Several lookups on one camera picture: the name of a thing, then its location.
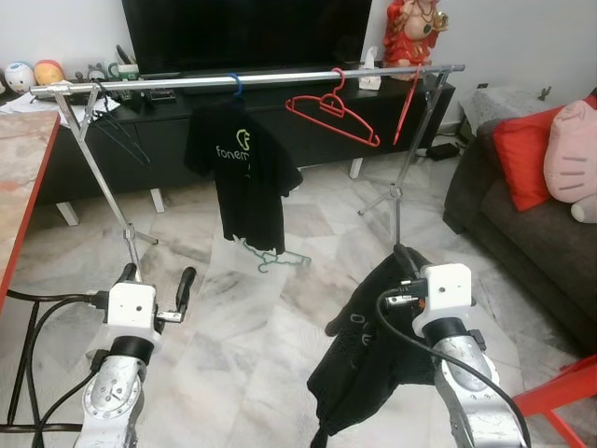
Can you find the black shirt green circle logo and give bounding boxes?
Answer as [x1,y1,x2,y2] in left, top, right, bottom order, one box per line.
[306,250,449,448]

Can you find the red plastic clothes hanger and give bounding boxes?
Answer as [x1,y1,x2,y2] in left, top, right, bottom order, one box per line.
[392,63,425,147]
[285,67,382,148]

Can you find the green clothes hanger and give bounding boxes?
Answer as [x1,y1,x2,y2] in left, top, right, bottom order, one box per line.
[233,238,311,273]

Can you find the black T-shirt small chest print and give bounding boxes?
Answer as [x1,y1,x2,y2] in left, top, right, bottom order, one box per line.
[184,98,304,255]

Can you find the dark grey sofa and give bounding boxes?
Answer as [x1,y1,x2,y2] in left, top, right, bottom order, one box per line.
[443,140,597,351]

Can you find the black TV console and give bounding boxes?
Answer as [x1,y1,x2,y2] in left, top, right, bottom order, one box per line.
[37,70,458,206]

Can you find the pink cat face pillow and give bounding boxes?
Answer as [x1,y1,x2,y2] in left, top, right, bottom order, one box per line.
[544,100,597,223]

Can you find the red plastic stool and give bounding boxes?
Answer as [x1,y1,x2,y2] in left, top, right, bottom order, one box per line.
[511,355,597,448]

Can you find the grey cloth covered side table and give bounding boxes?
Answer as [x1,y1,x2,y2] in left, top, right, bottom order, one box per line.
[464,86,551,136]

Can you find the white papers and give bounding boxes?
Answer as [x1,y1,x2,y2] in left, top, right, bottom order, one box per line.
[0,89,57,115]

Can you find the green white mug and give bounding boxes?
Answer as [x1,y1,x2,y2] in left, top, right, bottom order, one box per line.
[109,61,141,82]

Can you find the orange round plush toy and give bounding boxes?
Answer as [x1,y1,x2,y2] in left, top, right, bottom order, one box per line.
[35,59,66,87]

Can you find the silver metal clothes rack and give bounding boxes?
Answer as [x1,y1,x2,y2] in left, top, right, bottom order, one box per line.
[28,63,465,281]

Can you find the white round plush toy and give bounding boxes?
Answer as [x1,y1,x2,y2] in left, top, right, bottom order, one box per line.
[5,63,36,92]

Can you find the red seated figurine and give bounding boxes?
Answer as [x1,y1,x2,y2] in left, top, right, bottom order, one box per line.
[384,0,449,68]

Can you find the black television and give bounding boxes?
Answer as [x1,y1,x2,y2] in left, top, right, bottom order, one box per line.
[121,0,374,76]

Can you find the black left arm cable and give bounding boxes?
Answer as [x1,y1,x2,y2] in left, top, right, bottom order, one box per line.
[26,289,111,448]

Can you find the black wire hanger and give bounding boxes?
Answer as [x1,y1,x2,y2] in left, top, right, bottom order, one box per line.
[89,82,152,169]

